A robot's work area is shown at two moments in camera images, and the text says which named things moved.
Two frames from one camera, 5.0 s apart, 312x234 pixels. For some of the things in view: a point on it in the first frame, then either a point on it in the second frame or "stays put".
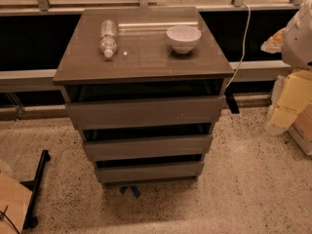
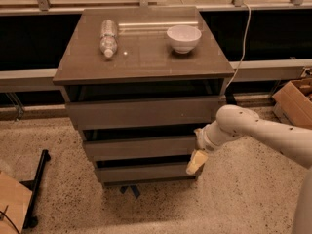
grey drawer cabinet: x=145 y=85 stays put
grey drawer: x=147 y=147 stays put
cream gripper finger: x=274 y=44 to x=198 y=158
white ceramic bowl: x=183 y=38 stays put
